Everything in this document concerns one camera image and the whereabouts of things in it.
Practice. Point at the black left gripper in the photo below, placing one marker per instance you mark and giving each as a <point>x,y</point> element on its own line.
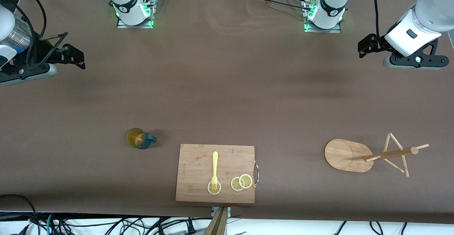
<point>378,43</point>

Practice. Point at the metal post bracket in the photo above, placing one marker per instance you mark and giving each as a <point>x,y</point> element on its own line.
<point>228,211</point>

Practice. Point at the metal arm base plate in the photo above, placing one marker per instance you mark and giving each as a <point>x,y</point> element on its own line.
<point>323,30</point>
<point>150,13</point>

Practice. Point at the teal ceramic cup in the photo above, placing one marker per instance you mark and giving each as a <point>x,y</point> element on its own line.
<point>136,138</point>

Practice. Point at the wooden post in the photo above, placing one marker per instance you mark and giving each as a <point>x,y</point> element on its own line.
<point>217,224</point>

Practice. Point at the lemon slice under fork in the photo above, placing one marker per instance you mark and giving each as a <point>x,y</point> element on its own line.
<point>210,189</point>

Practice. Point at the bamboo cutting board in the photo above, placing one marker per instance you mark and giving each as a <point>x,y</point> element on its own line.
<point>198,167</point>

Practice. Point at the wooden mug rack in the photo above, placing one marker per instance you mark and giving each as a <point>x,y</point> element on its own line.
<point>344,155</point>

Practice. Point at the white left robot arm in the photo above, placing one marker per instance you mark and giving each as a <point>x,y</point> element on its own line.
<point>431,11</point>

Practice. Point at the black power plug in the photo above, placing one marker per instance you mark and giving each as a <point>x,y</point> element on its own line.
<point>191,228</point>

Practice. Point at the yellow plastic fork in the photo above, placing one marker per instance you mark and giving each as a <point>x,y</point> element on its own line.
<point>215,164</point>

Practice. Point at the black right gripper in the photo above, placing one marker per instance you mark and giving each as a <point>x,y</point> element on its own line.
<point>39,52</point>

